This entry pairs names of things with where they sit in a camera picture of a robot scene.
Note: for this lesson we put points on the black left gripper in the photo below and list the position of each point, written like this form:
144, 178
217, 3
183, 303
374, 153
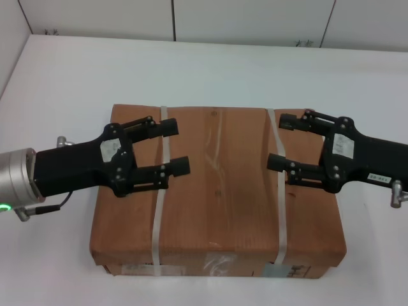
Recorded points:
73, 165

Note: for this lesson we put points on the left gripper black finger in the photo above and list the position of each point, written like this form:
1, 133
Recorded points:
178, 167

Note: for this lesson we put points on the silver metal connector plug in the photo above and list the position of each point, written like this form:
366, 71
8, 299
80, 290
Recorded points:
397, 194
64, 142

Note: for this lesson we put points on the brown cardboard box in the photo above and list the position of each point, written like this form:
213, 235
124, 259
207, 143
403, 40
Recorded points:
223, 207

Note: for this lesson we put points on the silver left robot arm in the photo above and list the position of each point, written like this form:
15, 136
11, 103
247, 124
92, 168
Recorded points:
17, 178

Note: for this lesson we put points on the silver plug with black sleeve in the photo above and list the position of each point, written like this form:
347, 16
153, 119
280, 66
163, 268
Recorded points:
28, 212

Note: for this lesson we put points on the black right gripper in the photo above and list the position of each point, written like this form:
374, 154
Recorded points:
373, 159

